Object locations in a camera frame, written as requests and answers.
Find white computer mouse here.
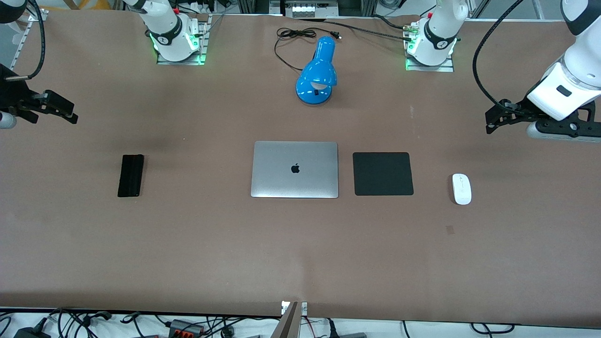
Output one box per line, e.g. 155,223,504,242
452,173,472,206

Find black smartphone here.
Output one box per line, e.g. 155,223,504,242
117,154,145,198

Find black mouse pad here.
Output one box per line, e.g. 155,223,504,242
352,152,415,196

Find blue desk lamp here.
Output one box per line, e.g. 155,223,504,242
295,36,338,106

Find silver closed laptop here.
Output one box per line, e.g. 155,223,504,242
250,141,339,199

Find black power adapter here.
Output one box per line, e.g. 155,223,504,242
13,326,52,338

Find black orange connector block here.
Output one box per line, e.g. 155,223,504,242
168,319,206,338

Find white perforated edge bracket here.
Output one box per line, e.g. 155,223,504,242
8,8,49,69

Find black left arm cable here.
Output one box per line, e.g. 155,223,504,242
472,0,524,107

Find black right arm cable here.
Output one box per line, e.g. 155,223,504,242
5,0,46,82

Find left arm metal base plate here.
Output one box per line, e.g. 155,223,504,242
404,23,455,73

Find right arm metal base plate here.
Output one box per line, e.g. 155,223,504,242
156,14,210,66

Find black cable to arm base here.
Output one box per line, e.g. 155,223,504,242
300,17,415,43

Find looped black cable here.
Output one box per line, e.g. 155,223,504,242
470,323,516,335

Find tangled black cables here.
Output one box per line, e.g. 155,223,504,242
46,307,114,338

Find black lamp power cord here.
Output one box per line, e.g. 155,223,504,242
274,27,342,72

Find grey metal post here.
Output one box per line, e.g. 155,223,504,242
270,301,308,338

